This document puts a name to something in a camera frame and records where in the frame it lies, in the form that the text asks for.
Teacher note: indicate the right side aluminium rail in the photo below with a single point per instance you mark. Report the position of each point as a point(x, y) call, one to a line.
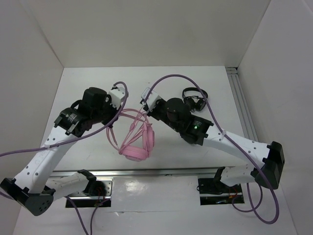
point(241, 104)

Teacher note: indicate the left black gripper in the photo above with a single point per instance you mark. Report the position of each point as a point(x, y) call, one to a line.
point(114, 110)

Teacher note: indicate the far black headphones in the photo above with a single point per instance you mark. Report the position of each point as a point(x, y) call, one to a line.
point(194, 102)

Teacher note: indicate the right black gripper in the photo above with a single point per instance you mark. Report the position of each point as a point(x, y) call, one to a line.
point(152, 112)

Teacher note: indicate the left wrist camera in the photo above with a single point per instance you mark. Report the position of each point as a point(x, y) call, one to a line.
point(117, 95)

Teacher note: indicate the pink headphones with cable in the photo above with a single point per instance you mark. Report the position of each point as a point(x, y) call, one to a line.
point(140, 139)

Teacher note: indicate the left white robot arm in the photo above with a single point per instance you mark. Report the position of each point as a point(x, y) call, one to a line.
point(33, 187)

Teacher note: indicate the front aluminium rail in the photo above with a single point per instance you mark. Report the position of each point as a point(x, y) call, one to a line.
point(206, 171)

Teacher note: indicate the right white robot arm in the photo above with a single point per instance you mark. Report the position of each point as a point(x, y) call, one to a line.
point(264, 162)

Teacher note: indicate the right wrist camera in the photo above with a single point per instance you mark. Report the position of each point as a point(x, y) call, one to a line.
point(150, 96)

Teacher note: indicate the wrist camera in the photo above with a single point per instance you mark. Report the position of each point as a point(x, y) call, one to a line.
point(150, 96)
point(117, 95)

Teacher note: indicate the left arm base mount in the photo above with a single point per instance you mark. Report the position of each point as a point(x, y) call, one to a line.
point(100, 195)

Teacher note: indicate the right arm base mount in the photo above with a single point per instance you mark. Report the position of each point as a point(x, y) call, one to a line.
point(217, 193)

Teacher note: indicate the aluminium rail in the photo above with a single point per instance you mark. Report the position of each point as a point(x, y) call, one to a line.
point(241, 104)
point(206, 171)

